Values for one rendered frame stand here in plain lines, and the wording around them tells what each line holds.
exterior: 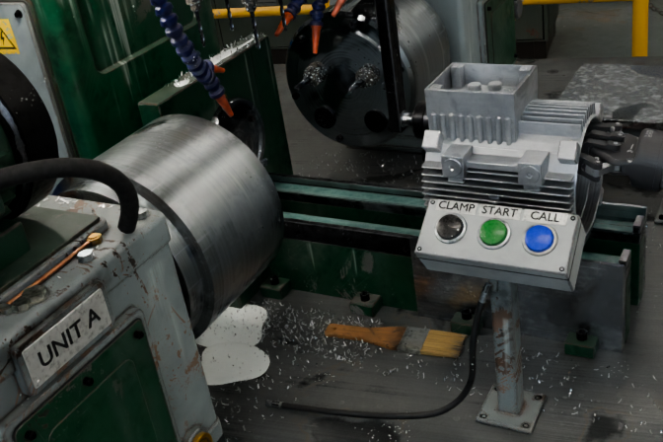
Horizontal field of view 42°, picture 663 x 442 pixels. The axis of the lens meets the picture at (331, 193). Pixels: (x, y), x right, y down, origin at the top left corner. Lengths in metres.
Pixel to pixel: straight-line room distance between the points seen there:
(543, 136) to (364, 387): 0.40
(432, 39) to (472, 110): 0.43
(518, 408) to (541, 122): 0.35
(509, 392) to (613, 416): 0.13
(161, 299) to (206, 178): 0.18
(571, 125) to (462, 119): 0.14
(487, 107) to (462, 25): 0.53
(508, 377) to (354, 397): 0.21
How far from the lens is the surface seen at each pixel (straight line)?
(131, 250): 0.87
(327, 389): 1.19
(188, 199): 1.00
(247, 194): 1.06
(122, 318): 0.88
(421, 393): 1.16
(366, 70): 1.45
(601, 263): 1.14
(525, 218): 0.96
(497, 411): 1.12
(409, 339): 1.24
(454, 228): 0.96
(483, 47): 1.72
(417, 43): 1.49
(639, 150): 1.12
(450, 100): 1.13
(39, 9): 1.29
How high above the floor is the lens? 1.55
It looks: 27 degrees down
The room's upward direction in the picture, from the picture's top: 9 degrees counter-clockwise
